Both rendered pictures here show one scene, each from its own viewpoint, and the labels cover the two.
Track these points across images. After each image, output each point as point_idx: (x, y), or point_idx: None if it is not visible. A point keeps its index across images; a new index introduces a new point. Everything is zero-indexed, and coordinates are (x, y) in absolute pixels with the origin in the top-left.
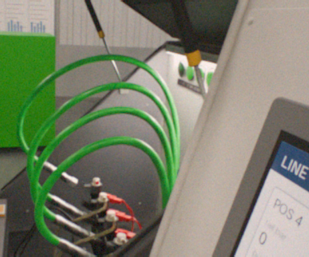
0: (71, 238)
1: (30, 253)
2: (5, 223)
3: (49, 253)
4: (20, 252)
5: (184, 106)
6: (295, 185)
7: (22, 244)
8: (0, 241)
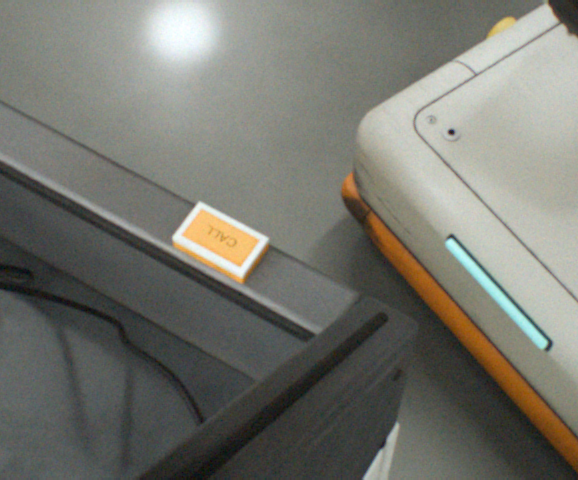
0: None
1: (108, 403)
2: (125, 226)
3: (45, 460)
4: (142, 374)
5: None
6: None
7: (187, 409)
8: (15, 152)
